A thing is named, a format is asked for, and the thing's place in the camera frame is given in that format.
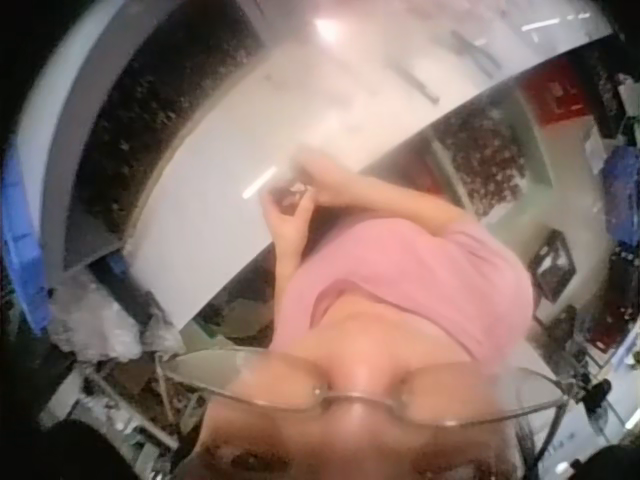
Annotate dark pliers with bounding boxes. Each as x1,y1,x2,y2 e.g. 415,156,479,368
447,28,503,80

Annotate white shelf of dark parts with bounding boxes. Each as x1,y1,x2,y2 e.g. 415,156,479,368
394,92,559,224

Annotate grey bin of dark parts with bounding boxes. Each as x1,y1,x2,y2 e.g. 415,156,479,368
22,0,269,274

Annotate small dark metal part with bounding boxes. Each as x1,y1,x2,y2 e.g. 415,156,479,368
277,180,311,214

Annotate clear plastic bag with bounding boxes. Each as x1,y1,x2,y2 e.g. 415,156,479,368
47,277,184,364

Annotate dark hand tool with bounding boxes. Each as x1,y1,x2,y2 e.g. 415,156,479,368
397,62,442,107

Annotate red plastic crate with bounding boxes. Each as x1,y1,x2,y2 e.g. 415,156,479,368
517,59,604,134

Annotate dark blue plastic crate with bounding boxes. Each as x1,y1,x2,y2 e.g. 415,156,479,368
597,144,640,246

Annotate person's right hand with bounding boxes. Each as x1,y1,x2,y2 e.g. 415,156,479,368
298,163,364,211

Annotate black plastic crate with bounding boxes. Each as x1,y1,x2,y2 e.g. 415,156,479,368
527,228,579,304

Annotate person's left hand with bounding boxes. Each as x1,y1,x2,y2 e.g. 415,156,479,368
262,192,310,242

